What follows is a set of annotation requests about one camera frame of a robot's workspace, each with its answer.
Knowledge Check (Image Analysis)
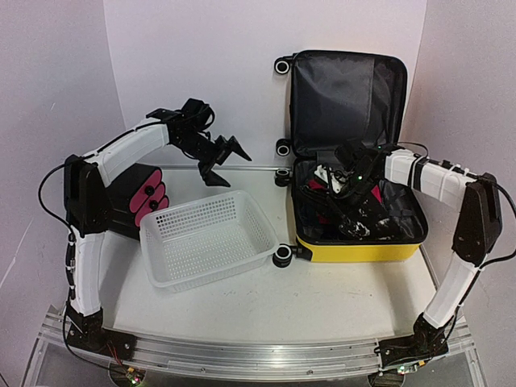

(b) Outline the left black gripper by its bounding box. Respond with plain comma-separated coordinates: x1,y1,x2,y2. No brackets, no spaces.
174,131,250,187

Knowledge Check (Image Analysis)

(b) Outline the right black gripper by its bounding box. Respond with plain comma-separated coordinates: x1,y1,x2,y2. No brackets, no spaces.
326,171,380,219

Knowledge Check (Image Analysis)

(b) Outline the yellow Pikachu suitcase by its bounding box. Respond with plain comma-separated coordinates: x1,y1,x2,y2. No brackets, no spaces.
273,50,428,263

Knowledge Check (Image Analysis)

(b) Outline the white plastic basket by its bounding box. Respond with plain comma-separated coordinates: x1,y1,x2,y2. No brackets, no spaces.
139,190,279,293

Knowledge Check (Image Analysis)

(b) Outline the magenta t-shirt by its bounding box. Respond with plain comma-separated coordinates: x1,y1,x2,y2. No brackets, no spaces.
298,179,388,227

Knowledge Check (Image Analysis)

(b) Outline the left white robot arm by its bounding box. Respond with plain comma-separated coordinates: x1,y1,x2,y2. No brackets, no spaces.
52,98,251,352

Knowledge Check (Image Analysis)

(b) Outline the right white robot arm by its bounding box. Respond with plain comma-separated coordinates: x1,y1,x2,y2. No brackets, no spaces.
335,144,515,357

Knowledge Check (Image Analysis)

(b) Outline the black pink drawer organizer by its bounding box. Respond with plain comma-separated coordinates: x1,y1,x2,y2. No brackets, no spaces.
107,164,169,240

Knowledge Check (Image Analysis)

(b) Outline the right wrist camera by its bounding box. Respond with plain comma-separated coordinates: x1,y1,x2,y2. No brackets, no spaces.
314,164,345,194

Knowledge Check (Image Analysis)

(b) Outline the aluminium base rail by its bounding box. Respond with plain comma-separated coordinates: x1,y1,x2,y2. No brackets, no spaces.
40,314,486,386

